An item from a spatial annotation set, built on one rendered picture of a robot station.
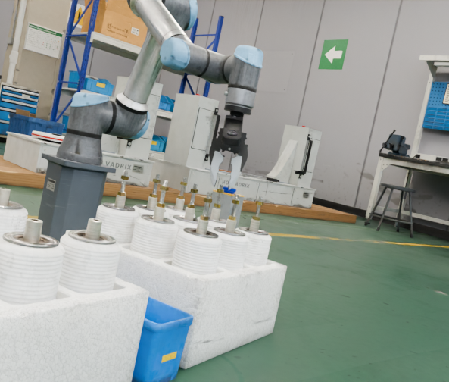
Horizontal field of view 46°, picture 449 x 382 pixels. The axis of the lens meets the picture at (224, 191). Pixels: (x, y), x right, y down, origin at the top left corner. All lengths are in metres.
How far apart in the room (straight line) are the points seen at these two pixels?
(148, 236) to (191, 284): 0.17
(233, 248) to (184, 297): 0.19
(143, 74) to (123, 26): 4.87
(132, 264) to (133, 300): 0.27
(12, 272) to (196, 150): 3.30
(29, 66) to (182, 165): 4.10
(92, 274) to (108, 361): 0.14
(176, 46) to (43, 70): 6.44
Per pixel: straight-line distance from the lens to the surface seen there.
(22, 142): 3.57
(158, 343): 0.95
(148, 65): 1.79
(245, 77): 1.36
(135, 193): 3.58
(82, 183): 1.78
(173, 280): 1.07
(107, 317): 0.84
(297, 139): 4.94
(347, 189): 6.90
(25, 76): 7.66
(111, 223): 1.22
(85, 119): 1.79
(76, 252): 0.84
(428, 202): 6.35
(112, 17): 6.59
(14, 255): 0.76
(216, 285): 1.08
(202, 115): 3.99
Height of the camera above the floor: 0.43
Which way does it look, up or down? 4 degrees down
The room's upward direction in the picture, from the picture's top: 12 degrees clockwise
